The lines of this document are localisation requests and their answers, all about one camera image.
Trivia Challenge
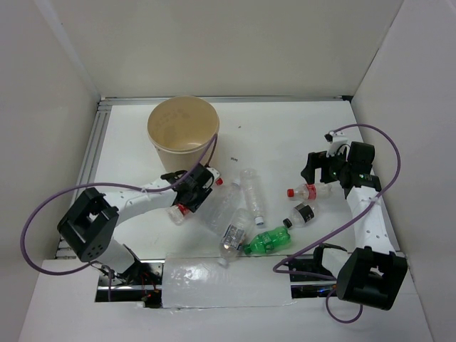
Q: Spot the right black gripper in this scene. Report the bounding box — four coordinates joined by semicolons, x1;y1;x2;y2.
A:
301;146;352;185

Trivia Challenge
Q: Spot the clear cola bottle red cap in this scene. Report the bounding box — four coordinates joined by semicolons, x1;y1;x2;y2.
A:
286;183;331;201

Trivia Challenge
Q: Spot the large crushed clear bottle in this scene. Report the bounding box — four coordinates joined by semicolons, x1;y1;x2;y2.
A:
197;179;242;237

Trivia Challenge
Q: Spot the clear bottle black label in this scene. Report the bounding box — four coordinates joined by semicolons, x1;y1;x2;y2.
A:
283;202;319;229

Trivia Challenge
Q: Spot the clear ribbed bottle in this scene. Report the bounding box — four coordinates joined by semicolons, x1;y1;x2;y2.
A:
239;168;266;226

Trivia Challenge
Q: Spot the green Sprite bottle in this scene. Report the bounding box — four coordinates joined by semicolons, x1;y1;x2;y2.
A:
243;226;291;255

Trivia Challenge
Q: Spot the small clear red-cap bottle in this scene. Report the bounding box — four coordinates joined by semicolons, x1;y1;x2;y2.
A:
166;204;189;226

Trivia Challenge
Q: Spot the clear bottle printed label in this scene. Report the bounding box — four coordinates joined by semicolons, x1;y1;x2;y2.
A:
217;208;254;268

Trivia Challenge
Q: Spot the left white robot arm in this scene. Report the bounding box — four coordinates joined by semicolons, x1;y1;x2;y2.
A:
57;164;220;284

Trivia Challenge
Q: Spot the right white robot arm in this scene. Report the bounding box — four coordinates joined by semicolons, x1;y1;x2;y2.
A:
301;142;408;311

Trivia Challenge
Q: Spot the beige round bin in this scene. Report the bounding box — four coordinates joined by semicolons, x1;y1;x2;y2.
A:
147;96;219;172

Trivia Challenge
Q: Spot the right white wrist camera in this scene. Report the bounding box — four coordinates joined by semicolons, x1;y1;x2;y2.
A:
324;131;348;157

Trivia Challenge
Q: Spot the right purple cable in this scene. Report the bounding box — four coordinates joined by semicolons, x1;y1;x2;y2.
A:
272;123;404;323

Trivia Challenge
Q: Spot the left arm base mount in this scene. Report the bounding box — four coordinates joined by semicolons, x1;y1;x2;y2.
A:
95;259;165;309

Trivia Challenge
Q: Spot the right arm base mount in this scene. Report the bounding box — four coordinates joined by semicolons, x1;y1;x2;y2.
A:
286;256;336;299

